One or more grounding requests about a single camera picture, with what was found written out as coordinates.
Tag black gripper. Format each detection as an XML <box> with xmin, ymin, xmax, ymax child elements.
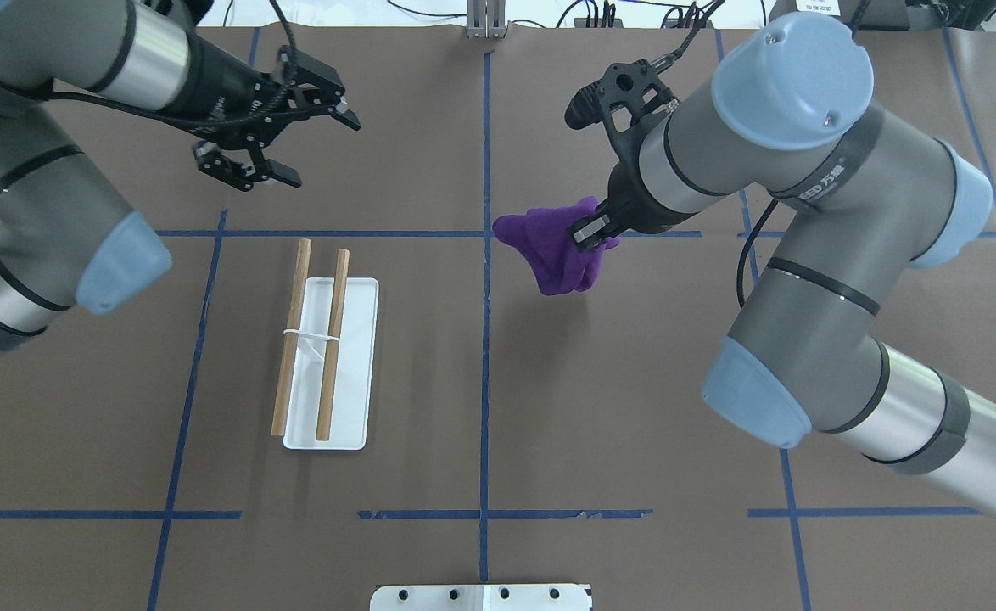
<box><xmin>193</xmin><ymin>48</ymin><xmax>361</xmax><ymax>193</ymax></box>

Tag black gripper holding towel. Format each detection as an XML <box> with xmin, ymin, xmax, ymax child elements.
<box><xmin>569</xmin><ymin>164</ymin><xmax>704</xmax><ymax>254</ymax></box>

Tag purple towel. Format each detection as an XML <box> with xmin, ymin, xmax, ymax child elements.
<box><xmin>493</xmin><ymin>196</ymin><xmax>621</xmax><ymax>295</ymax></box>

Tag second grey robot arm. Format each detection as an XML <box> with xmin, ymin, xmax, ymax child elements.
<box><xmin>0</xmin><ymin>1</ymin><xmax>360</xmax><ymax>357</ymax></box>

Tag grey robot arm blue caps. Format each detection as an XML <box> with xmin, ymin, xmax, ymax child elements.
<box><xmin>564</xmin><ymin>12</ymin><xmax>996</xmax><ymax>518</ymax></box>

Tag wooden rack rod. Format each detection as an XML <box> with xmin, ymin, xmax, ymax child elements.
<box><xmin>315</xmin><ymin>249</ymin><xmax>350</xmax><ymax>441</ymax></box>
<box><xmin>271</xmin><ymin>238</ymin><xmax>312</xmax><ymax>437</ymax></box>

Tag white towel rack base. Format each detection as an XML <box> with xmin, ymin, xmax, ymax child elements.
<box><xmin>283</xmin><ymin>277</ymin><xmax>379</xmax><ymax>450</ymax></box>

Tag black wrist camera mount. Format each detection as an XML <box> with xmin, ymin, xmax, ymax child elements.
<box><xmin>563</xmin><ymin>53</ymin><xmax>680</xmax><ymax>167</ymax></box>

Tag aluminium frame post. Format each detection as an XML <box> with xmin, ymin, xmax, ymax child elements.
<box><xmin>466</xmin><ymin>0</ymin><xmax>508</xmax><ymax>39</ymax></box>

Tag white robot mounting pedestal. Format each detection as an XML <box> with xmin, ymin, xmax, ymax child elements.
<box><xmin>369</xmin><ymin>583</ymin><xmax>594</xmax><ymax>610</ymax></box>

